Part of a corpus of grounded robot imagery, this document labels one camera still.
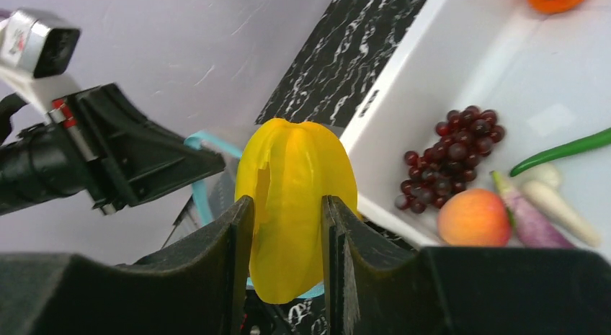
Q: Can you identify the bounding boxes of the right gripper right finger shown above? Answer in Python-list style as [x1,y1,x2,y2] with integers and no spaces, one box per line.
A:
[321,196,610,334]

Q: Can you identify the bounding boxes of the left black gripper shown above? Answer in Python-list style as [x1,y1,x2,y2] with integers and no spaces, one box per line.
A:
[1,84,226,215]

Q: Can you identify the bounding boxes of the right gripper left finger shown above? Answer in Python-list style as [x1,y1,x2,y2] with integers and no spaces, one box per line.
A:
[1,196,254,334]

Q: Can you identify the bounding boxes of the clear zip top bag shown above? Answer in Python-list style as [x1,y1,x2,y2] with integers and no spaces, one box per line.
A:
[162,130,326,300]

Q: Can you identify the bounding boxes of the yellow green starfruit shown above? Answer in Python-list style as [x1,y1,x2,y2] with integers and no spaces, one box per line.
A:
[235,118,357,304]

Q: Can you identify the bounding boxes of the orange peach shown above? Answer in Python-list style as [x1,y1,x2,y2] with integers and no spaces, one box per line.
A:
[437,189,512,247]

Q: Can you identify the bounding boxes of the dark red grape bunch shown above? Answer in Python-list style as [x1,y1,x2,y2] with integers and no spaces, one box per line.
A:
[394,105,506,214]

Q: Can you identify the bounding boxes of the purple toy eggplant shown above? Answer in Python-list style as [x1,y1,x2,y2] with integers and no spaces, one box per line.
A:
[490,171,576,249]

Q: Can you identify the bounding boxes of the white radish toy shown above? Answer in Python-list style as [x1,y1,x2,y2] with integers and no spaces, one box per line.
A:
[514,163,602,248]

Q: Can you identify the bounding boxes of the white plastic bin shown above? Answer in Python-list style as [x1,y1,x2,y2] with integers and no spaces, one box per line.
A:
[341,0,610,247]

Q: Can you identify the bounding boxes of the green onion stalk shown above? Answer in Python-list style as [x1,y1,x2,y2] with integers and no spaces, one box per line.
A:
[509,128,610,177]

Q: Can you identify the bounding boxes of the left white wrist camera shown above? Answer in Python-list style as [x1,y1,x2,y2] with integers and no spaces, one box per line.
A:
[1,8,81,115]

